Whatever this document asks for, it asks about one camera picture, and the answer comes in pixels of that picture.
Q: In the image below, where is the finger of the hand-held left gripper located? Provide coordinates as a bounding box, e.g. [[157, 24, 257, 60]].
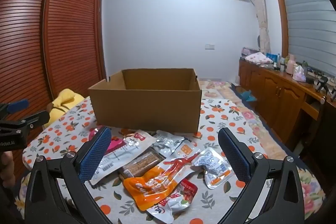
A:
[[0, 99, 29, 117], [14, 110, 50, 133]]

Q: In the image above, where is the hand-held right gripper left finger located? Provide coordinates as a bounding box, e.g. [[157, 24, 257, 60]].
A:
[[25, 126, 113, 224]]

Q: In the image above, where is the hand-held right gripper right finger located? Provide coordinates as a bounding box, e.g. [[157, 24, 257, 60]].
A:
[[218, 127, 306, 224]]

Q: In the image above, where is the orange snack packet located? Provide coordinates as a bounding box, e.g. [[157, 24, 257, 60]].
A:
[[123, 144, 205, 211]]

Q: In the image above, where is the brown cardboard box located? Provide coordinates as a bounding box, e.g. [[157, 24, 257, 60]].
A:
[[88, 68, 202, 134]]

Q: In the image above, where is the person's left hand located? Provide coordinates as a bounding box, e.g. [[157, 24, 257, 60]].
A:
[[0, 152, 15, 188]]

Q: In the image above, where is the pink snack packet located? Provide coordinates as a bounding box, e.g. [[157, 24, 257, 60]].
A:
[[89, 127, 127, 154]]

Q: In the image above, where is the clear white barcode packet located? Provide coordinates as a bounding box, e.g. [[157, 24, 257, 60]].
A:
[[89, 130, 156, 186]]

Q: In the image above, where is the orange print tablecloth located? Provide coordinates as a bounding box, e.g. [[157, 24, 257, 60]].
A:
[[22, 97, 266, 224]]

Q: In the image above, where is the yellow plush toy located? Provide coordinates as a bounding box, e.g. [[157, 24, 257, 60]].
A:
[[47, 89, 85, 129]]

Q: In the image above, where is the clear brown bar packet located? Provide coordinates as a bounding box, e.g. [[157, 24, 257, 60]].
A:
[[118, 151, 165, 182]]

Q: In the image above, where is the teal cloth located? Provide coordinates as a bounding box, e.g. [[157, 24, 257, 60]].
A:
[[240, 90, 257, 102]]

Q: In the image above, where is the white red snack packet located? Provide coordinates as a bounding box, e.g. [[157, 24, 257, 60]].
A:
[[146, 179, 198, 223]]

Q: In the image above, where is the floral bed sheet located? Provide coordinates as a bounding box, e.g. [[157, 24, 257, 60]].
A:
[[198, 79, 326, 205]]

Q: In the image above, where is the wooden cabinet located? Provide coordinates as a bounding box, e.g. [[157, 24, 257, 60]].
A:
[[238, 59, 336, 146]]

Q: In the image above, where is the brown louvered wardrobe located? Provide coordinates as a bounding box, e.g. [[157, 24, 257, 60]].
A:
[[0, 0, 107, 182]]

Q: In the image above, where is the folded floral cloth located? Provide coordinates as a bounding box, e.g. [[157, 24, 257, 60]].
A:
[[245, 52, 274, 65]]

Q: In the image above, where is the pink tissue pack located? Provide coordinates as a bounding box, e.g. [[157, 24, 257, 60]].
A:
[[292, 65, 307, 82]]

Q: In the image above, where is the pink bottle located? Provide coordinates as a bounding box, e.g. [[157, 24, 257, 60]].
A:
[[286, 54, 297, 75]]

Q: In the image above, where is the pale floral curtain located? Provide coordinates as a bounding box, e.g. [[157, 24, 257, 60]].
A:
[[247, 0, 271, 54]]

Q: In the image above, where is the grey window blind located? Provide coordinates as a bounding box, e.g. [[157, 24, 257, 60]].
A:
[[276, 0, 336, 78]]

